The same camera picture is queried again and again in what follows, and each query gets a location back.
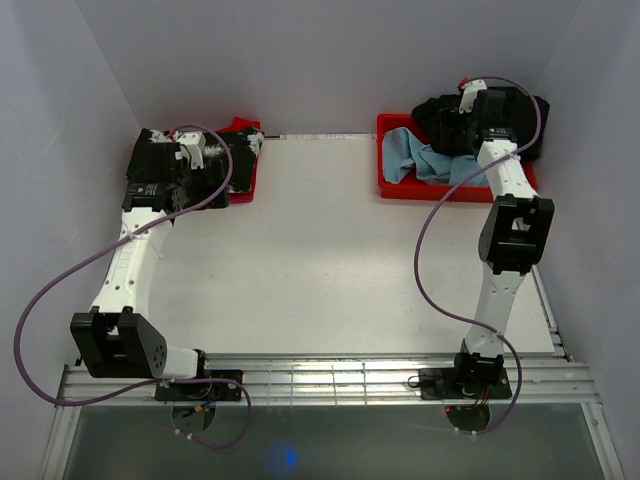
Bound purple cable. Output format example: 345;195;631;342
416;76;541;437
13;124;253;450

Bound black white patterned folded trousers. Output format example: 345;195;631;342
126;127;264;181

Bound aluminium frame rail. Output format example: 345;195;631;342
42;354;625;479

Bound magenta folded trousers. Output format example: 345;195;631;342
228;163;258;204

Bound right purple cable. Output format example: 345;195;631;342
416;76;541;437

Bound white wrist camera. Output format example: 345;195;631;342
458;78;487;114
170;131;206;170

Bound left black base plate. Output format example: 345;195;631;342
154;369;244;403

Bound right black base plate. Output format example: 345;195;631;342
418;367;512;401

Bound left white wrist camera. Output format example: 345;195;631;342
170;131;206;170

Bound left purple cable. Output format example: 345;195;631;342
13;124;253;450

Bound red plastic bin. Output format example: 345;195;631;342
375;113;542;204

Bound light blue trousers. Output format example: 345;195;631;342
382;127;480;186

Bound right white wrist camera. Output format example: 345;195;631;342
458;78;487;114

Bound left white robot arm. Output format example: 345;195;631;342
70;132;231;400

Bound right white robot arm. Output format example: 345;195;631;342
433;80;555;402

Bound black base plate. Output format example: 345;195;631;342
418;367;512;401
154;369;244;403

